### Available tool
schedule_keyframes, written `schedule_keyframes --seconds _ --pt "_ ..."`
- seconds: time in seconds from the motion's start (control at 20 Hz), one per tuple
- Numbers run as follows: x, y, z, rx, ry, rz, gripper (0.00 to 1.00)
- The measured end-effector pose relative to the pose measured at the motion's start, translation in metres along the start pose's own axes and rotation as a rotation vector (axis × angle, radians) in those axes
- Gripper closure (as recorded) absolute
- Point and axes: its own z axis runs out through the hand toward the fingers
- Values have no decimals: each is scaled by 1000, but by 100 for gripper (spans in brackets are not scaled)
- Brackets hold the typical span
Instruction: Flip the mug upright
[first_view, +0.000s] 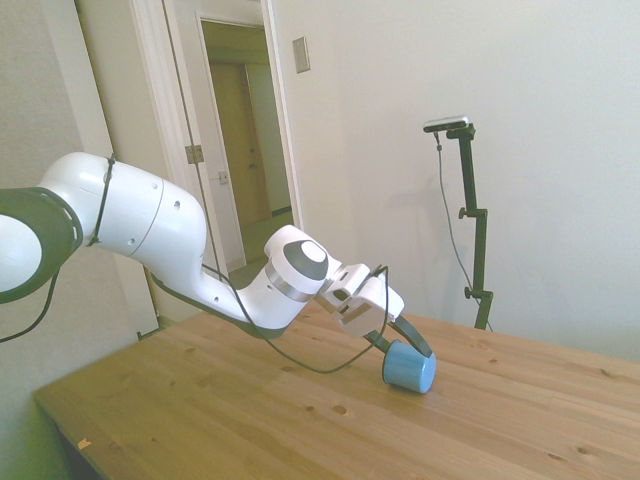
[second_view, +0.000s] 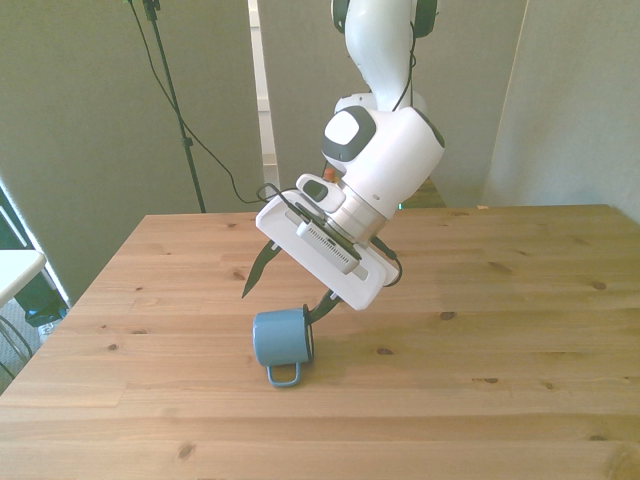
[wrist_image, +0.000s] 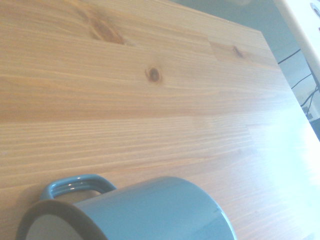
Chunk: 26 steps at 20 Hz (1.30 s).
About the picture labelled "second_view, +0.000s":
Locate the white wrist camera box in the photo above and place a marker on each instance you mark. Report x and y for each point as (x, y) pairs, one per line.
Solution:
(327, 247)

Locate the blue enamel mug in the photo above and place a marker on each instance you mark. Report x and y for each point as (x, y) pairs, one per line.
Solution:
(280, 340)

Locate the white door frame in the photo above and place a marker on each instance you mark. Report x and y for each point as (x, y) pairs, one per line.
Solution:
(262, 100)

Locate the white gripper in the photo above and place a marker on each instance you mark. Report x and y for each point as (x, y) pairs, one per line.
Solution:
(370, 287)

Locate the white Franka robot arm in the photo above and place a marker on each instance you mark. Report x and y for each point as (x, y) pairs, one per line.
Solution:
(390, 150)

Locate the black tripod stand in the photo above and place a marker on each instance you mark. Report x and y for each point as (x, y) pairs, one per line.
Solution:
(172, 95)

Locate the yellow emergency stop button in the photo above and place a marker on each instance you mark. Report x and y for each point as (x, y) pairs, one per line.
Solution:
(329, 173)

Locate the white side table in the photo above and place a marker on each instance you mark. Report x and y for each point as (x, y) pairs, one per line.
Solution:
(15, 270)

